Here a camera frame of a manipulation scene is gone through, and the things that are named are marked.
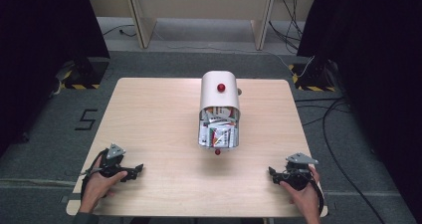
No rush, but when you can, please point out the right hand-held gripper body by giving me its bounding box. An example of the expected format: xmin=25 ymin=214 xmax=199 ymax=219
xmin=278 ymin=151 xmax=319 ymax=192

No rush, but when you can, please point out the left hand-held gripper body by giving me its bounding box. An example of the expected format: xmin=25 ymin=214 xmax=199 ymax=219
xmin=98 ymin=142 xmax=134 ymax=182

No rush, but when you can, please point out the pile of printed packets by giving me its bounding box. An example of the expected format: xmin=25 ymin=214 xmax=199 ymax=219
xmin=198 ymin=107 xmax=239 ymax=148

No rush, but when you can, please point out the white box with red knobs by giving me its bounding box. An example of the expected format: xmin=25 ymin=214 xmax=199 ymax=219
xmin=197 ymin=70 xmax=241 ymax=156

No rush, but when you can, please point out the person's right hand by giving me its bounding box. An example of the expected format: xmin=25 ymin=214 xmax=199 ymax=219
xmin=279 ymin=164 xmax=322 ymax=220

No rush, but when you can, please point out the person's left hand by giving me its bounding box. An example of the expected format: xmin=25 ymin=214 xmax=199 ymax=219
xmin=79 ymin=155 xmax=128 ymax=214

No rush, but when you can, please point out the striped black stand base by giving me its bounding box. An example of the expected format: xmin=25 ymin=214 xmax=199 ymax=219
xmin=288 ymin=62 xmax=338 ymax=93
xmin=54 ymin=58 xmax=110 ymax=91

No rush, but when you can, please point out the black curtain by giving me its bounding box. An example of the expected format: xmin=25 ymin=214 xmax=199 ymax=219
xmin=296 ymin=0 xmax=422 ymax=222
xmin=0 ymin=0 xmax=111 ymax=158

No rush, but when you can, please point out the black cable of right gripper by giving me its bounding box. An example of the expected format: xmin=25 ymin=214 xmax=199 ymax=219
xmin=308 ymin=178 xmax=325 ymax=216

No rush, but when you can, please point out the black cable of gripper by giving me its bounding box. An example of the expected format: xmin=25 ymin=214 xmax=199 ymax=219
xmin=308 ymin=178 xmax=325 ymax=216
xmin=80 ymin=148 xmax=108 ymax=202

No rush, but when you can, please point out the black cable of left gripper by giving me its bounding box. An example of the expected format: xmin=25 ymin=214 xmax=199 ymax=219
xmin=80 ymin=148 xmax=108 ymax=202

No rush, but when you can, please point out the long black floor cable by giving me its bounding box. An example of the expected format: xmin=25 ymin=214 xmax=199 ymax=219
xmin=294 ymin=97 xmax=387 ymax=224

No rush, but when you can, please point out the thin white cable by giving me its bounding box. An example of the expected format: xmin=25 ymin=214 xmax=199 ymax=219
xmin=154 ymin=29 xmax=317 ymax=79

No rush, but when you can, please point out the short black floor cable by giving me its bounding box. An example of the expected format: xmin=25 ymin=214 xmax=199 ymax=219
xmin=102 ymin=24 xmax=137 ymax=39

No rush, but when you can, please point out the bundle of black socket cables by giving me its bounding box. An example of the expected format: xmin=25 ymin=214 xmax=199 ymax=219
xmin=268 ymin=0 xmax=305 ymax=52

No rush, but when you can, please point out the wooden desk frame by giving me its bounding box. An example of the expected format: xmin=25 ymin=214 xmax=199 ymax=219
xmin=122 ymin=0 xmax=279 ymax=52

